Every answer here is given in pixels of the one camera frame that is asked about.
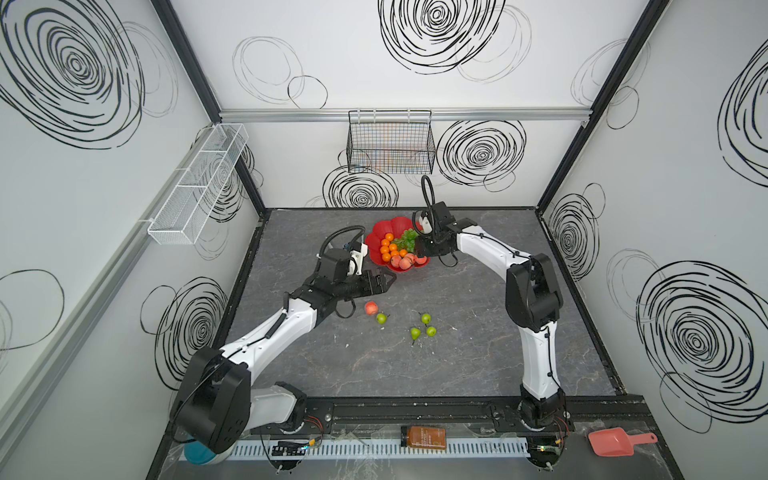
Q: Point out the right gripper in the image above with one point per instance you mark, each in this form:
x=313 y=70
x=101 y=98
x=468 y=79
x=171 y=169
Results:
x=429 y=241

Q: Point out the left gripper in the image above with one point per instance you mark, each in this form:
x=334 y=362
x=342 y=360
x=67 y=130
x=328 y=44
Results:
x=366 y=282

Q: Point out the green fake grape bunch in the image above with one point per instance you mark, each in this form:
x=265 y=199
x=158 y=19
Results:
x=407 y=240

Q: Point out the red flower-shaped fruit bowl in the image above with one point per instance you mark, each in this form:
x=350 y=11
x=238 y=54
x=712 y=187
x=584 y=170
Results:
x=396 y=226

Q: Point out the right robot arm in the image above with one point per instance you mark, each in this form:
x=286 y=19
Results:
x=532 y=301

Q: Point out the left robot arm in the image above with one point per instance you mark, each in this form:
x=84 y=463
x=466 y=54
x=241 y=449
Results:
x=216 y=404

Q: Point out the teal lidded container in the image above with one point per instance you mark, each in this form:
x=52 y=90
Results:
x=197 y=454

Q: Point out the pink plastic scoop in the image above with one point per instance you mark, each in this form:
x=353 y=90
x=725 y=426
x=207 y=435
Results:
x=616 y=442

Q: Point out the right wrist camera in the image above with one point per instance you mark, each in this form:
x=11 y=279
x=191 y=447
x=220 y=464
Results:
x=435 y=219

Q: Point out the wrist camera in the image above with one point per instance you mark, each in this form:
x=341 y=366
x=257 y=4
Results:
x=337 y=264
x=435 y=219

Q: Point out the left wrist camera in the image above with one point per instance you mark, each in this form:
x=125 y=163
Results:
x=337 y=264

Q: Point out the black wire basket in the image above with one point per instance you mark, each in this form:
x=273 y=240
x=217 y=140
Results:
x=390 y=141

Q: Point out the black mounting rail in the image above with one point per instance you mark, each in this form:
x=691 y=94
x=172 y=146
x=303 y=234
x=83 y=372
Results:
x=501 y=414

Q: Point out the white slotted cable duct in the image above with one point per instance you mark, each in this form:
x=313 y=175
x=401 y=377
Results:
x=349 y=449

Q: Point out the white mesh wall shelf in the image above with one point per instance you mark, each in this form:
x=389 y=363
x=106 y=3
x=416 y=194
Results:
x=190 y=204

